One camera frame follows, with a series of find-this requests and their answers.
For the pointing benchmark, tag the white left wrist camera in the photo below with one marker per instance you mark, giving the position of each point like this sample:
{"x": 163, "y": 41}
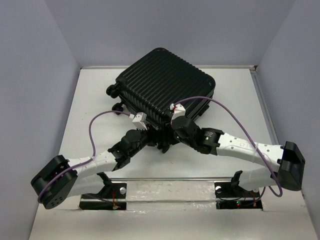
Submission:
{"x": 139, "y": 121}

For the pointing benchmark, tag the black hard-shell suitcase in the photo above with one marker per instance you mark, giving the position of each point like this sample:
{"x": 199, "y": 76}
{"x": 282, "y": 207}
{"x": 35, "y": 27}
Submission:
{"x": 153, "y": 83}

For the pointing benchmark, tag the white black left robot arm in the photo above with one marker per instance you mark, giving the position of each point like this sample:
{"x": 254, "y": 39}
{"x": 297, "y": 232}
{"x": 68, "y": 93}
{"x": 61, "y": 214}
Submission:
{"x": 62, "y": 178}

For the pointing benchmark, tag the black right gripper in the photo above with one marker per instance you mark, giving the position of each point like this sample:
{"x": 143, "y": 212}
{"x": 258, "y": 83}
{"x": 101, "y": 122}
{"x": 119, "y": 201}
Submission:
{"x": 175, "y": 140}

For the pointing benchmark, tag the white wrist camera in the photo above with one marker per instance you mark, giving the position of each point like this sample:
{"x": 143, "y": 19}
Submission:
{"x": 177, "y": 110}
{"x": 139, "y": 121}

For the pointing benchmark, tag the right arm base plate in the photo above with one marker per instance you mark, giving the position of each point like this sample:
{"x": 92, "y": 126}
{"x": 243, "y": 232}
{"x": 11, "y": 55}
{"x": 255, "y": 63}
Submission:
{"x": 230, "y": 196}

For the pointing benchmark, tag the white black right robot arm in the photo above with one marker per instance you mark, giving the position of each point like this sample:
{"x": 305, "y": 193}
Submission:
{"x": 280, "y": 164}

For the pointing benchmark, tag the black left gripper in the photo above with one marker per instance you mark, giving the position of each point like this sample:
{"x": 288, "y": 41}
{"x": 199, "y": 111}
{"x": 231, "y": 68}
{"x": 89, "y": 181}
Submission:
{"x": 152, "y": 135}

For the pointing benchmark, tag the aluminium mounting rail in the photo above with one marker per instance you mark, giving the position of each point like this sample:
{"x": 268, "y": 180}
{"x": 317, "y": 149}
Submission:
{"x": 215, "y": 179}

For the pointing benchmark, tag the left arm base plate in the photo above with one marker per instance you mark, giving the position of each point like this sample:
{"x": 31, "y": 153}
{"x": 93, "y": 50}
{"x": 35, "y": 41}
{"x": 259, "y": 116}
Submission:
{"x": 111, "y": 197}

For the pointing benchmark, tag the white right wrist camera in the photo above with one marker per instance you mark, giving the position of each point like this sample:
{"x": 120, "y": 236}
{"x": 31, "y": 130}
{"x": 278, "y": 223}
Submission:
{"x": 177, "y": 110}

